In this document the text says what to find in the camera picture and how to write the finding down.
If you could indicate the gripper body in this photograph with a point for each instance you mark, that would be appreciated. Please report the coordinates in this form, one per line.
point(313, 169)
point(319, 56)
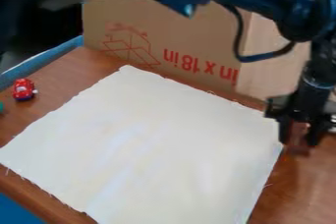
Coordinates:
point(310, 103)

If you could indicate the green toy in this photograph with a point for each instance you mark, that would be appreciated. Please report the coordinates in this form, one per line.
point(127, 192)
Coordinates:
point(1, 107)

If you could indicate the cardboard box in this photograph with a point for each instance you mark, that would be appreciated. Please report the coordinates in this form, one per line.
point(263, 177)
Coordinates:
point(175, 38)

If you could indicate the white cloth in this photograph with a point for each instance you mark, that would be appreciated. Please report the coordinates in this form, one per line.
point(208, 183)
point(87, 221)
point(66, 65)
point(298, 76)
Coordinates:
point(140, 142)

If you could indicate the red toy car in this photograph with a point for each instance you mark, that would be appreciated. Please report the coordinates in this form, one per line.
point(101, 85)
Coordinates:
point(22, 89)

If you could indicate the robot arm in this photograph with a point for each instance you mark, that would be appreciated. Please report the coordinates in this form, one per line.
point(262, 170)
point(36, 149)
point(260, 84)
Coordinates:
point(293, 5)

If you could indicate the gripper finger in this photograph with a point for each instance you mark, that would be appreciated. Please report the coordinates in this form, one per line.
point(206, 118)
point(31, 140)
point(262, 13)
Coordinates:
point(285, 131)
point(315, 134)

